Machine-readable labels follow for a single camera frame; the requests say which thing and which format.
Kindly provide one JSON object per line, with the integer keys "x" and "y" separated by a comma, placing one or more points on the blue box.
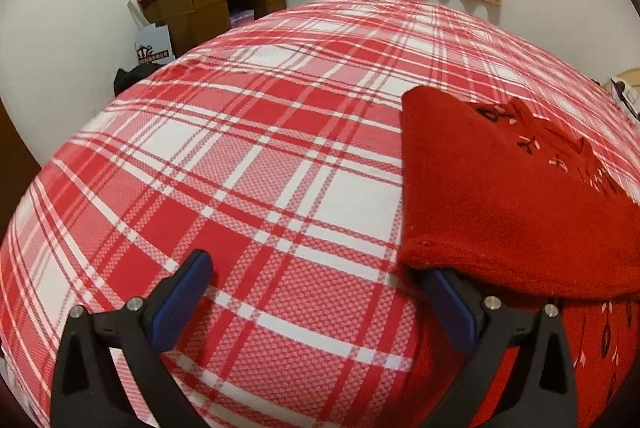
{"x": 241, "y": 18}

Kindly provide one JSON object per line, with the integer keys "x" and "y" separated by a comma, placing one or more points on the brown wooden desk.
{"x": 200, "y": 1}

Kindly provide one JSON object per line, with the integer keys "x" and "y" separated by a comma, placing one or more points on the black bag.
{"x": 131, "y": 77}

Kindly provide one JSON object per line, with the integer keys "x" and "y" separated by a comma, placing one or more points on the red knitted sweater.
{"x": 490, "y": 188}

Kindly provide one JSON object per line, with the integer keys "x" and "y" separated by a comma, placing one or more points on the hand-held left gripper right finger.
{"x": 452, "y": 308}

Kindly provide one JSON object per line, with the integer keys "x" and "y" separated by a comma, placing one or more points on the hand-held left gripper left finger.
{"x": 186, "y": 295}

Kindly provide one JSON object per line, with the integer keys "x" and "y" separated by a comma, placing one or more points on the beige headboard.
{"x": 629, "y": 73}

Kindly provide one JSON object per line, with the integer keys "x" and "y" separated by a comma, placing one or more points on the dark wooden door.
{"x": 15, "y": 168}

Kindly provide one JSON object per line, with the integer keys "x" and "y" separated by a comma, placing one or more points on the white printed paper bag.
{"x": 152, "y": 43}

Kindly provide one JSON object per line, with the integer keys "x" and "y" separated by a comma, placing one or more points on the red plaid bed sheet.
{"x": 250, "y": 158}

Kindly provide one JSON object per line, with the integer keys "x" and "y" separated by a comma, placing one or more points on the white patterned pillow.
{"x": 627, "y": 96}

